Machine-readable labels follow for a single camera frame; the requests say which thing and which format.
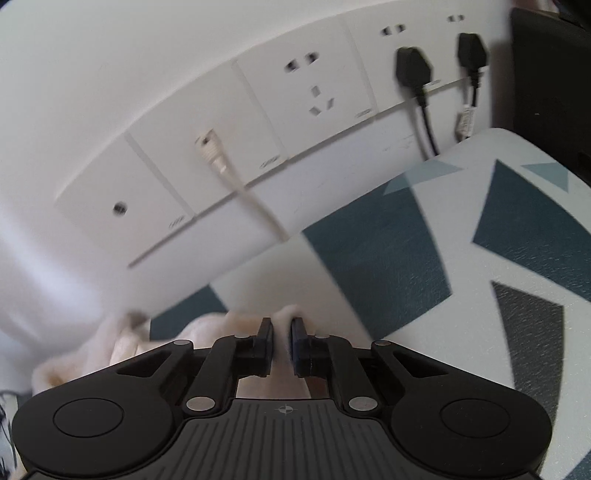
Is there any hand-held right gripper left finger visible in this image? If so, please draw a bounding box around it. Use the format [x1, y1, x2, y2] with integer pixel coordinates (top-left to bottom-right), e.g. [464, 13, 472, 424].
[116, 317, 276, 415]

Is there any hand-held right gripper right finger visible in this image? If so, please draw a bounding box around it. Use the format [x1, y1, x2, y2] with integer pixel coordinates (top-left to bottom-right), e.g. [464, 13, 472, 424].
[289, 316, 448, 415]

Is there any cream garment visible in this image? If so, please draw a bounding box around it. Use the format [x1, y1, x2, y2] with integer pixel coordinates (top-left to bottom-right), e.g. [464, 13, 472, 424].
[31, 305, 333, 402]

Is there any geometric patterned mat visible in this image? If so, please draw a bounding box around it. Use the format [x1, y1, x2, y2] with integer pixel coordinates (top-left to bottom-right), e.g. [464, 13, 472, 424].
[148, 127, 591, 480]

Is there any black power plug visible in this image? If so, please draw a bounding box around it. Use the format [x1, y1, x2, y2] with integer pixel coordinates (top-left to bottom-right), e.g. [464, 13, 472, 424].
[394, 46, 440, 157]
[456, 32, 489, 141]

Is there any black cabinet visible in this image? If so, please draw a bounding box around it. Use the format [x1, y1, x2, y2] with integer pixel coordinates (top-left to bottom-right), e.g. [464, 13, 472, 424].
[510, 7, 591, 188]

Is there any white network cable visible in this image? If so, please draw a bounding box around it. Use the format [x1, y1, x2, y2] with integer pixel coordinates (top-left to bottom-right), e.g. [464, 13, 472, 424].
[195, 130, 289, 241]

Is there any white network wall plate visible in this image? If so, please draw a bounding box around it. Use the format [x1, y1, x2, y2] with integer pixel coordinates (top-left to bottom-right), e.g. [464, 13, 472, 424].
[127, 64, 291, 217]

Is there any white wall socket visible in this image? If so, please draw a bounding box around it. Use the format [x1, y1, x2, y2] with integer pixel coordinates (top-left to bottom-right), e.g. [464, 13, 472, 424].
[343, 0, 458, 117]
[235, 13, 380, 163]
[431, 0, 497, 84]

